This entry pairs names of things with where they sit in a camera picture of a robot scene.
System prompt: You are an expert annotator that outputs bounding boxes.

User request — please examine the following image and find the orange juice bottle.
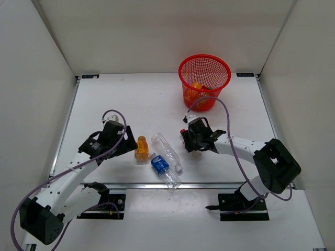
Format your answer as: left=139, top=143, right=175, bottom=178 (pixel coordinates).
left=184, top=82, right=202, bottom=102
left=135, top=136, right=149, bottom=163

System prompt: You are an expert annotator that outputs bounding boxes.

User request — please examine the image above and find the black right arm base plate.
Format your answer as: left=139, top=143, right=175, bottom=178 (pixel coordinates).
left=205, top=193, right=270, bottom=222

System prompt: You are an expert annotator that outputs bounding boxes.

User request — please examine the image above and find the clear bottle blue label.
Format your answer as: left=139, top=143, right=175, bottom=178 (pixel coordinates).
left=150, top=153, right=182, bottom=189

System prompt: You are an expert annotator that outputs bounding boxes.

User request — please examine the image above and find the black label sticker, right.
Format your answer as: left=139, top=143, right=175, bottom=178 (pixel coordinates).
left=236, top=73, right=254, bottom=77

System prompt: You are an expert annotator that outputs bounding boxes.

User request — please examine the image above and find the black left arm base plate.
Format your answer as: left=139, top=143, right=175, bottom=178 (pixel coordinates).
left=76, top=190, right=126, bottom=220

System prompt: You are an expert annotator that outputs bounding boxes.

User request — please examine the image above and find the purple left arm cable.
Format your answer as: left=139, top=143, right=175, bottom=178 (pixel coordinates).
left=9, top=109, right=128, bottom=251

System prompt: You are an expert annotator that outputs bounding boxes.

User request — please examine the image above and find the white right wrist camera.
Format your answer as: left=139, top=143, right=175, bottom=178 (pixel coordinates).
left=183, top=112, right=197, bottom=124

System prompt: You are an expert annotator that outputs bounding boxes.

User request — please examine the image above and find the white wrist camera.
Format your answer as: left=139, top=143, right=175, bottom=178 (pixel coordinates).
left=102, top=115, right=119, bottom=125
left=183, top=112, right=197, bottom=124

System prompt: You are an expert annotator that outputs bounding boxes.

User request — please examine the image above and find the black label sticker, left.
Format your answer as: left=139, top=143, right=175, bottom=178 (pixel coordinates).
left=81, top=74, right=99, bottom=79

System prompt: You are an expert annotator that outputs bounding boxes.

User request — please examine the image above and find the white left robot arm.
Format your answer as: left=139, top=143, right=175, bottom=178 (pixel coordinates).
left=19, top=121, right=137, bottom=245

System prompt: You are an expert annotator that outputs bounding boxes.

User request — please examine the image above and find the large clear plastic bottle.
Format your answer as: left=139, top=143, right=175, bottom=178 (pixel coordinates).
left=151, top=132, right=183, bottom=173

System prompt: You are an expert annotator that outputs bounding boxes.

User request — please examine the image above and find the red mesh plastic bin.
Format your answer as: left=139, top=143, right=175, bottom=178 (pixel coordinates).
left=178, top=54, right=231, bottom=112

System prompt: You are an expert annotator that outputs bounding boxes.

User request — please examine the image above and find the black label sticker,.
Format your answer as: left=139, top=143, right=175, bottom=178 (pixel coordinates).
left=81, top=74, right=99, bottom=79
left=236, top=73, right=254, bottom=77

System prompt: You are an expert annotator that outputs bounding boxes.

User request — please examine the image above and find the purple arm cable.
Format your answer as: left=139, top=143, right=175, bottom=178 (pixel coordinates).
left=9, top=109, right=128, bottom=251
left=184, top=97, right=293, bottom=215

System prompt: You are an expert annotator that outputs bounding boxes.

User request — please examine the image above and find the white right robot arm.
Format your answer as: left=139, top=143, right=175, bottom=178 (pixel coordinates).
left=181, top=115, right=302, bottom=209

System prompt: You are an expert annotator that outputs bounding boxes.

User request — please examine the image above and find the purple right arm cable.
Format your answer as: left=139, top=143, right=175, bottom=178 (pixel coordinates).
left=184, top=97, right=293, bottom=215

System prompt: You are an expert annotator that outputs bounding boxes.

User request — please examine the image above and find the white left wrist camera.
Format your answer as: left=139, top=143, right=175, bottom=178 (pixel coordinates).
left=102, top=115, right=119, bottom=125

